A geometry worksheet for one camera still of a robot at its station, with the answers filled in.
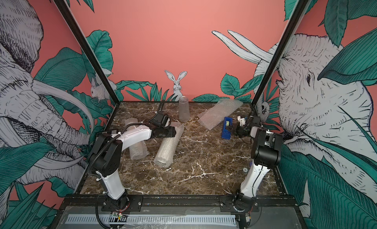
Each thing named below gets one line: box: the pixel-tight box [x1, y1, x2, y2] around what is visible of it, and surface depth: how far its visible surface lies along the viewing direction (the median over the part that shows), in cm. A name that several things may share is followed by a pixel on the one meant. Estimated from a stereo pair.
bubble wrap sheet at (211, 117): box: [197, 98, 244, 131], surface depth 116 cm
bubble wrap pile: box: [153, 123, 185, 169], surface depth 88 cm
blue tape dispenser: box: [220, 116, 234, 140], surface depth 102 cm
